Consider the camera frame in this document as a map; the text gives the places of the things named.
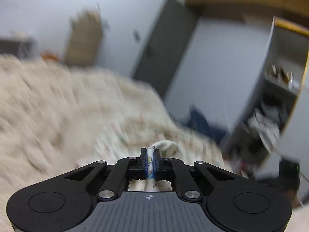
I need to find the beige fridge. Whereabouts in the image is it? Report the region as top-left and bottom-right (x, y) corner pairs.
(63, 9), (104, 66)

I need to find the pile of white clothes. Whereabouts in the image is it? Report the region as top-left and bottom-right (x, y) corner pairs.
(248, 110), (282, 151)

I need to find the dark blue cloth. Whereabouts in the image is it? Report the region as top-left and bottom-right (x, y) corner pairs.
(179, 105), (231, 148)

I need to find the cartoon printed white garment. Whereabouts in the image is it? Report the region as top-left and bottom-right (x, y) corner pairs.
(75, 116), (232, 194)

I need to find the black device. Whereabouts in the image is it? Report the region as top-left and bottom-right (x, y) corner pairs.
(279, 158), (302, 182)

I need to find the fluffy cream blanket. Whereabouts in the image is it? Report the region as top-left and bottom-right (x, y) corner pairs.
(0, 54), (225, 232)

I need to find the dark side table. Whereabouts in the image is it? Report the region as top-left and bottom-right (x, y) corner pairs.
(0, 36), (37, 59)

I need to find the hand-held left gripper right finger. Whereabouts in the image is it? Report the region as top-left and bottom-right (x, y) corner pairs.
(153, 148), (238, 201)

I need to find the grey door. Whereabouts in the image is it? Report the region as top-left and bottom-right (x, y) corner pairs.
(132, 0), (200, 97)

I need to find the white open shelf cabinet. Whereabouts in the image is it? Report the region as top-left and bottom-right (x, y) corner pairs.
(222, 16), (309, 174)

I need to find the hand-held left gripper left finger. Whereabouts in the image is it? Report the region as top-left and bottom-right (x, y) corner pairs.
(64, 147), (148, 201)

